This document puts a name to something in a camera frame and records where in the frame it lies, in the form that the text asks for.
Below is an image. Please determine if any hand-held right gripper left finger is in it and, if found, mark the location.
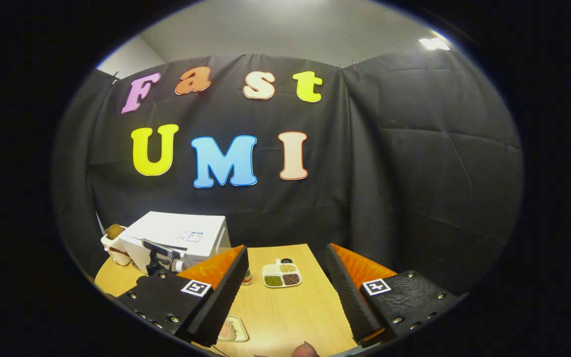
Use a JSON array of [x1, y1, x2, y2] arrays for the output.
[[115, 244, 250, 348]]

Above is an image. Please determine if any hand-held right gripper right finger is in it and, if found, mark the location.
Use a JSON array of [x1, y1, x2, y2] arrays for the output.
[[324, 242, 460, 348]]

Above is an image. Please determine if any white microwave oven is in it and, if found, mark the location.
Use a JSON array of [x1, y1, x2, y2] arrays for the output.
[[118, 211, 232, 274]]

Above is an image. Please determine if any white spotted square plate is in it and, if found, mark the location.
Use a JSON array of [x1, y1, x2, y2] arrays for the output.
[[218, 315, 249, 343]]

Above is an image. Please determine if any white toaster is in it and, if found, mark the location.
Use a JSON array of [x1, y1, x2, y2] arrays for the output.
[[101, 226, 131, 266]]

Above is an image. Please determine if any white divided bean tray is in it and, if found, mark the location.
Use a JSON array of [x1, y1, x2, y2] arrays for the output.
[[262, 258, 303, 289]]

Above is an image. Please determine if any ceiling light panel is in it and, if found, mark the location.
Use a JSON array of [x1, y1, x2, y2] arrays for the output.
[[418, 37, 451, 51]]

